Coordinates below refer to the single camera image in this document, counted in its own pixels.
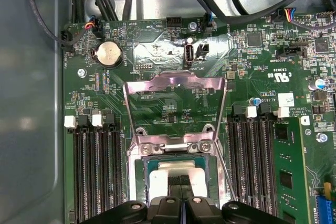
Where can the black PC case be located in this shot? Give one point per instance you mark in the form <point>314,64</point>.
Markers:
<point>26,103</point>

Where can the silver motherboard screw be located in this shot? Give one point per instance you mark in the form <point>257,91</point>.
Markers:
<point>322,138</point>
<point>82,72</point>
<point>193,26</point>

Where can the green motherboard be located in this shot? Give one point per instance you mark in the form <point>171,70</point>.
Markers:
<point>236,58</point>

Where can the silver CPU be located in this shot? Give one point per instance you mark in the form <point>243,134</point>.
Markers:
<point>160,182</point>

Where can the black board connector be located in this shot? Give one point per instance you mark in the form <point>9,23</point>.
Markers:
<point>295,51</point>

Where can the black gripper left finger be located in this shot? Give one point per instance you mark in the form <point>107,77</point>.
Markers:
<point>165,211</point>

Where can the blue expansion slot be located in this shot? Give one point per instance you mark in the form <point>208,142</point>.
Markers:
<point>323,211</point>

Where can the CPU socket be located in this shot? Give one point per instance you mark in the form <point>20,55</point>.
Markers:
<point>137,182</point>

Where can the silver blue capacitor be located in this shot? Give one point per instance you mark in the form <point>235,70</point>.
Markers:
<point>254,102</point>
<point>316,84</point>

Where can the black pin header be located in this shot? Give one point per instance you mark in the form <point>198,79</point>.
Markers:
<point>203,50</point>
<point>173,21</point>

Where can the metal locking lever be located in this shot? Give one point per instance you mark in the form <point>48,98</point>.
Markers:
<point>226,177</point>

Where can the black square chip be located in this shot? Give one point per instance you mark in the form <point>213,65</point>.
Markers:
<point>322,45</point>
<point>254,39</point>

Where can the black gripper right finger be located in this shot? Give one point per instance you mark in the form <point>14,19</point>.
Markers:
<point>202,211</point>

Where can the round coin battery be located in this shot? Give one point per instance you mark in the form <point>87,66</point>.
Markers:
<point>110,53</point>

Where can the internal USB port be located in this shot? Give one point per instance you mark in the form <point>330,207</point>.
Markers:
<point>189,54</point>

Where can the black fan connector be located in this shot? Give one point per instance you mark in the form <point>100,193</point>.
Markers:
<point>94,27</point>
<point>288,14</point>
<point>209,23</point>

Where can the green RAM stick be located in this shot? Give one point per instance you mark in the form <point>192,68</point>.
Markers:
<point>286,155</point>

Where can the black RAM slot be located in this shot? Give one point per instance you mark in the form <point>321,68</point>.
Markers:
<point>105,169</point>
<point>92,169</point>
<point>262,169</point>
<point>78,169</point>
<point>248,169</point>
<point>118,169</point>
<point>234,169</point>

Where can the white barcode sticker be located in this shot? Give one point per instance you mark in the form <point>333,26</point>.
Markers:
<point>286,100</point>

